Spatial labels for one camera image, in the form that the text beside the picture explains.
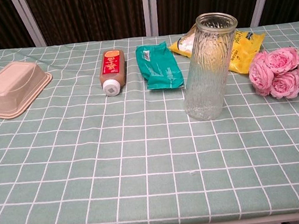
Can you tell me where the pink artificial rose bouquet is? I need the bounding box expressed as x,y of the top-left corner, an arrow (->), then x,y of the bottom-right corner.
246,46 -> 299,104

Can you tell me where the clear textured glass vase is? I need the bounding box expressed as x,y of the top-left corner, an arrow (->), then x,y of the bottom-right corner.
172,9 -> 250,124

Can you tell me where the green snack packet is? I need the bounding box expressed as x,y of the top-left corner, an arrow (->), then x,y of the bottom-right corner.
134,40 -> 186,93

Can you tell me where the brown drink bottle red label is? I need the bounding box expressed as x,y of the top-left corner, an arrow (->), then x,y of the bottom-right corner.
96,48 -> 130,98

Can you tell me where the green checked tablecloth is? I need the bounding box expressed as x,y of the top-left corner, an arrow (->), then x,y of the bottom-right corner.
0,12 -> 299,224

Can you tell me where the yellow snack bag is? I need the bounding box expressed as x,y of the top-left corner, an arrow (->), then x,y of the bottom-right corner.
166,18 -> 270,84

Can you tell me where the beige plastic food container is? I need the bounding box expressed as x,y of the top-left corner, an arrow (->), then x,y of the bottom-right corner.
0,57 -> 58,120

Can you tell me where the white folding screen frame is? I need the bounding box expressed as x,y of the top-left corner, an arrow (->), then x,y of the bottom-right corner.
10,0 -> 283,56

